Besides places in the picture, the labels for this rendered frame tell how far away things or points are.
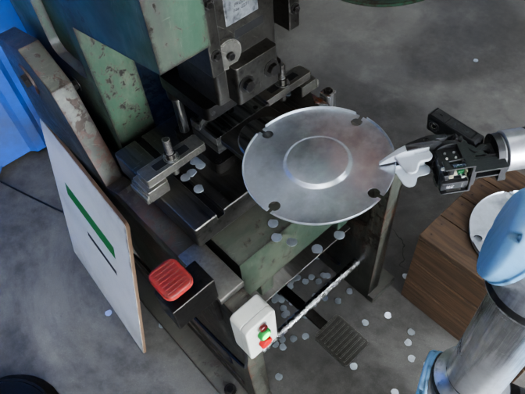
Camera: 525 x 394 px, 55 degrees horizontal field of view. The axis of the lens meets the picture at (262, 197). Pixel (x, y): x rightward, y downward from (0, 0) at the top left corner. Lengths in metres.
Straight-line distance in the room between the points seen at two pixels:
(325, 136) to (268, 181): 0.15
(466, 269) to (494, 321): 0.71
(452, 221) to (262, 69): 0.76
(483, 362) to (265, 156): 0.52
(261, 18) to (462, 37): 1.88
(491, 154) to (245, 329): 0.55
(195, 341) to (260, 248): 0.66
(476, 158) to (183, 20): 0.56
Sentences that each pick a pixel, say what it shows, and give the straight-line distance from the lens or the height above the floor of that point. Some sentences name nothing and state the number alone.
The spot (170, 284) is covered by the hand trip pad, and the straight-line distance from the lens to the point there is 0.89.
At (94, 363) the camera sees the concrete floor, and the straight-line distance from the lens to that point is 1.74.
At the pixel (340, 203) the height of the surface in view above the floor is 0.80.
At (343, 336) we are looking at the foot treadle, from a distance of 1.48.
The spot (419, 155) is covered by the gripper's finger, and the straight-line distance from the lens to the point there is 0.96.
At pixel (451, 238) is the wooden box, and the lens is 1.45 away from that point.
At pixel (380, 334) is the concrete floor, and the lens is 1.67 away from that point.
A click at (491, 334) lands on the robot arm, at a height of 0.89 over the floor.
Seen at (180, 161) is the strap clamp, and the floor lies 0.75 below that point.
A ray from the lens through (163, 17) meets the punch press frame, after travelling 0.74.
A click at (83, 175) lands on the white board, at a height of 0.58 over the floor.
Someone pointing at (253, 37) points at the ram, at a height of 0.99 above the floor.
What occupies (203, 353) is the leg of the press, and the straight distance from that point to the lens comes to 1.62.
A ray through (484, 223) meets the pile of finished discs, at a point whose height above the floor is 0.36.
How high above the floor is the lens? 1.52
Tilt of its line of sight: 52 degrees down
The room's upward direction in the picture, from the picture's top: 6 degrees counter-clockwise
